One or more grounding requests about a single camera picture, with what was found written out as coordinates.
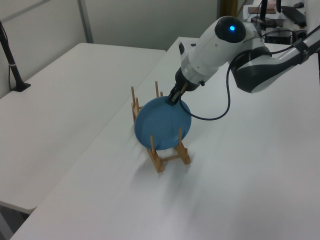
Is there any blue round plate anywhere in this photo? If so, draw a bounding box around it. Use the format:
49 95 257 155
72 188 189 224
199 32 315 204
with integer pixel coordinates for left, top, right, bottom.
133 96 193 151

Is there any black keyboard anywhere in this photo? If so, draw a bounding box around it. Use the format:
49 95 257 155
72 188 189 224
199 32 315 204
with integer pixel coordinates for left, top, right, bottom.
280 5 308 28

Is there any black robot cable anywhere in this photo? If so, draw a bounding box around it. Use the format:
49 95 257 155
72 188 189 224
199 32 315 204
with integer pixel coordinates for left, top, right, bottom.
186 42 302 121

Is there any pink box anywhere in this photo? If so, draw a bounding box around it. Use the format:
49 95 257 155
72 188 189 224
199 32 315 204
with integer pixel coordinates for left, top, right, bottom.
265 0 278 13

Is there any black electronics box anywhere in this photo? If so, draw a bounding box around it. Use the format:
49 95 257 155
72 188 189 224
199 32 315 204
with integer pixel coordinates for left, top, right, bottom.
264 29 294 46

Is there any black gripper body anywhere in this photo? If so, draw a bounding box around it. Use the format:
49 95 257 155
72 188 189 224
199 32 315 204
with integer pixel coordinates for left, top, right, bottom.
174 67 202 93

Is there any black monitor stand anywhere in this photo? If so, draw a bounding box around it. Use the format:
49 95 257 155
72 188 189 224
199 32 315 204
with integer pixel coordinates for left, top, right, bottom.
250 0 278 29

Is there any wooden plate rack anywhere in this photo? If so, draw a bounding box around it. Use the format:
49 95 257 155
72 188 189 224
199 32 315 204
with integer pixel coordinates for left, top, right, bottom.
130 80 192 174

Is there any wooden board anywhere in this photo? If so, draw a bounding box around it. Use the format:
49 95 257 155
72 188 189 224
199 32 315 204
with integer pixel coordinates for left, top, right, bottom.
220 0 238 19

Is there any thin black stand cable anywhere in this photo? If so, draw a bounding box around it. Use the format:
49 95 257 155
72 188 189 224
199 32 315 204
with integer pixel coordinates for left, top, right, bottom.
8 65 14 91

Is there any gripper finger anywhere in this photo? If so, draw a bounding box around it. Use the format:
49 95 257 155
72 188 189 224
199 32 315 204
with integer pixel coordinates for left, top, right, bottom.
165 85 183 106
177 83 189 100

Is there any black camera stand pole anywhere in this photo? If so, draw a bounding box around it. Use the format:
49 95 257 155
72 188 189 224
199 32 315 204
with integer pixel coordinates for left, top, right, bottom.
0 20 32 93

